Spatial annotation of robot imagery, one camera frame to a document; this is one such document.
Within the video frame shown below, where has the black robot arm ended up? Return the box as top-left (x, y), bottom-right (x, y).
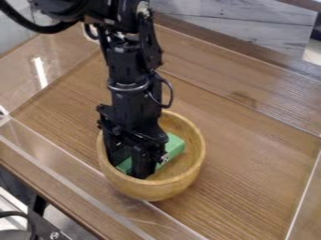
top-left (0, 0), bottom-right (171, 179)

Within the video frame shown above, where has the brown wooden bowl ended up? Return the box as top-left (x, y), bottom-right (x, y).
top-left (96, 111), bottom-right (206, 202)

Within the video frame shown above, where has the clear acrylic front wall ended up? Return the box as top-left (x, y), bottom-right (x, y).
top-left (0, 116), bottom-right (207, 240)

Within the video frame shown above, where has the green rectangular block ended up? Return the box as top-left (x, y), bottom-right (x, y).
top-left (115, 132), bottom-right (185, 175)

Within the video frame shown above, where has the black cable loop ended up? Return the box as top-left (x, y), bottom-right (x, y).
top-left (145, 70), bottom-right (175, 110)

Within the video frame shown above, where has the black table leg bracket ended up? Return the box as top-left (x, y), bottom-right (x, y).
top-left (28, 194), bottom-right (72, 240)

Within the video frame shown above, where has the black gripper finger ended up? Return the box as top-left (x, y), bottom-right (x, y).
top-left (129, 144), bottom-right (168, 179)
top-left (100, 120), bottom-right (131, 167)

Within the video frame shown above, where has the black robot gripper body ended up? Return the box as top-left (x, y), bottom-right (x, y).
top-left (96, 83), bottom-right (169, 151)

